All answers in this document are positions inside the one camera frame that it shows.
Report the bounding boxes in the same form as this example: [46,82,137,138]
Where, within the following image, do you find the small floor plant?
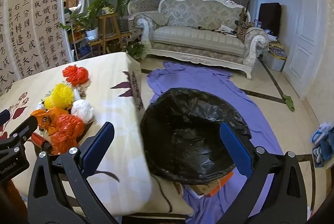
[125,41,145,60]

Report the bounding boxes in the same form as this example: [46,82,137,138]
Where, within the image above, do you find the wooden plant stand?
[89,13,132,55]

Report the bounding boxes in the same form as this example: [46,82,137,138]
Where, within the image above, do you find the black-lined trash bin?
[140,88,252,186]

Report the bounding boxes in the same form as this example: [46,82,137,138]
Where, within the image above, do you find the yellow plastic bag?
[44,83,75,110]

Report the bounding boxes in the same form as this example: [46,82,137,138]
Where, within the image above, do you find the calligraphy paper sheet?
[0,0,16,96]
[31,0,71,75]
[6,0,35,81]

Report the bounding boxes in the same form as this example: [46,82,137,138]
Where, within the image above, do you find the white door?
[283,0,324,102]

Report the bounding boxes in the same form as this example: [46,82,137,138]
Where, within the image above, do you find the red foam net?
[62,65,89,87]

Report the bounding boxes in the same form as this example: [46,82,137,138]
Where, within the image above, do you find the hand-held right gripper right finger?
[216,122,308,224]

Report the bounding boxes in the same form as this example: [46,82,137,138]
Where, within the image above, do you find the clear storage box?
[263,41,287,71]

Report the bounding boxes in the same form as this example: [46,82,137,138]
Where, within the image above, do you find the cardboard box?
[192,171,234,196]

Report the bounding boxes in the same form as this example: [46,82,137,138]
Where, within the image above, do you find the dark toy rifle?
[235,1,251,31]

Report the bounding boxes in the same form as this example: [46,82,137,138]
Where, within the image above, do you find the loose papers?
[214,25,238,36]

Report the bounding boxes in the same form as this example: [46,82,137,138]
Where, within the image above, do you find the blue white shoes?
[310,122,334,146]

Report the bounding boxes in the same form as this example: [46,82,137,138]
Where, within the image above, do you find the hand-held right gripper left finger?
[27,122,120,224]

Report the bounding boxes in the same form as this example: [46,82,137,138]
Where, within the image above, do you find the potted plant white pot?
[59,0,115,40]

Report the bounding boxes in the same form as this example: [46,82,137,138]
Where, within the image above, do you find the ornate white armchair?
[127,0,159,31]

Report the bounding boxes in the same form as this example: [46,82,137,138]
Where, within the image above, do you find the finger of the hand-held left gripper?
[0,109,11,126]
[0,116,39,162]

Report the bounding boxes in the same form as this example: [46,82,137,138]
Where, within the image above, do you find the purple floor cloth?
[146,61,283,224]

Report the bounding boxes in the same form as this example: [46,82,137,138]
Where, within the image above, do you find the floral cream tablecloth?
[0,52,195,216]

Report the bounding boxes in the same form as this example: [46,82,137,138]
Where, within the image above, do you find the orange plastic bag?
[49,114,86,155]

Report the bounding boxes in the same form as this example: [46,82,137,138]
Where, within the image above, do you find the white plastic bag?
[70,99,94,124]

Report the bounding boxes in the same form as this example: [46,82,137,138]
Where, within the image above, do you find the green slippers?
[282,95,295,112]

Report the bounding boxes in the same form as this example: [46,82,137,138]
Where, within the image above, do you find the ornate white sofa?
[133,0,269,80]

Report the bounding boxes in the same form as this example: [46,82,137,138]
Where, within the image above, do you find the tiger striped cloth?
[236,19,257,40]

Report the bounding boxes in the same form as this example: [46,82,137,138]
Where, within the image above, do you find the orange printed wrapper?
[31,108,69,136]

